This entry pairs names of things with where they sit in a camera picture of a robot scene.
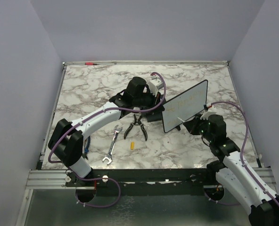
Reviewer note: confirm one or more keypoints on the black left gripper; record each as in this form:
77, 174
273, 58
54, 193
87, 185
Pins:
154, 104

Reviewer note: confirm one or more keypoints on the black front mounting rail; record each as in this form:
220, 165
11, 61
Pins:
145, 182

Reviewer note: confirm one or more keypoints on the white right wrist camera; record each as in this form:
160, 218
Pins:
208, 111

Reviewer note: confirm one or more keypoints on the red marker on rail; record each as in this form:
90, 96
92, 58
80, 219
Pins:
90, 63

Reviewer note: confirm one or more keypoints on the blue handled cutters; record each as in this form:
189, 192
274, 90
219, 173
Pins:
86, 149

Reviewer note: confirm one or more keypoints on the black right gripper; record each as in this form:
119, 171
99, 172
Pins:
192, 125

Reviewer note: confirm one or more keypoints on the black handled pliers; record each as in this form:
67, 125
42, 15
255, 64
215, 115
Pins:
136, 122

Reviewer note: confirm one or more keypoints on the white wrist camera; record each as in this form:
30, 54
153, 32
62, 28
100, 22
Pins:
208, 111
155, 85

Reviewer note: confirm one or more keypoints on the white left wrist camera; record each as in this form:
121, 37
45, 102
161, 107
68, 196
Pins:
155, 85

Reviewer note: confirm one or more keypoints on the black framed whiteboard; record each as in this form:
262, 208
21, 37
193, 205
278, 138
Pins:
184, 105

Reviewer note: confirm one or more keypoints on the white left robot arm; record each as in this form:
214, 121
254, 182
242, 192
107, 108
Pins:
67, 139

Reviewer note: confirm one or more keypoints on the silver open-end wrench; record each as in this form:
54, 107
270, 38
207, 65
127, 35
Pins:
108, 156

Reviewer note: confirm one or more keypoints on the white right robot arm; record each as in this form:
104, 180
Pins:
231, 170

